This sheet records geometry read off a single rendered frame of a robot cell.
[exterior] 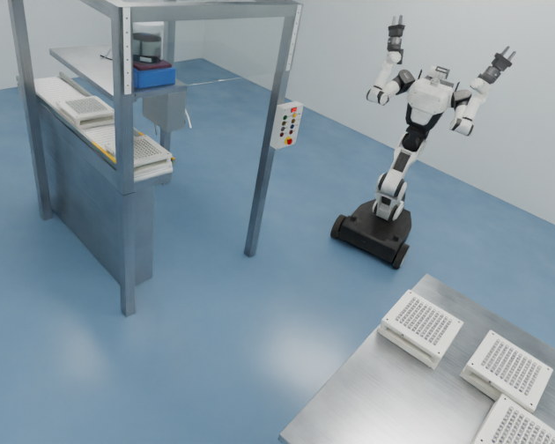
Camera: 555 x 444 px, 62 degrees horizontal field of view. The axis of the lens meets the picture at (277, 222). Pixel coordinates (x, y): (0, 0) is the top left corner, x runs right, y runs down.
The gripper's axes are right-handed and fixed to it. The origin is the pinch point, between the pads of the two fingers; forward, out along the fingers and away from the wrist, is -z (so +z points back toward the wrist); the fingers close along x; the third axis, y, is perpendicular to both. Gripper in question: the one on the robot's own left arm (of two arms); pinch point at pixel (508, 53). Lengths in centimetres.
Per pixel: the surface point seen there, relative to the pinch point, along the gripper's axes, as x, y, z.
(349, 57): 14, 263, 61
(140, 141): 160, -45, 143
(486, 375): 17, -169, 107
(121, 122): 168, -85, 123
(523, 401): 7, -178, 104
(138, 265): 128, -42, 218
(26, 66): 235, -2, 154
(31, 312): 169, -72, 257
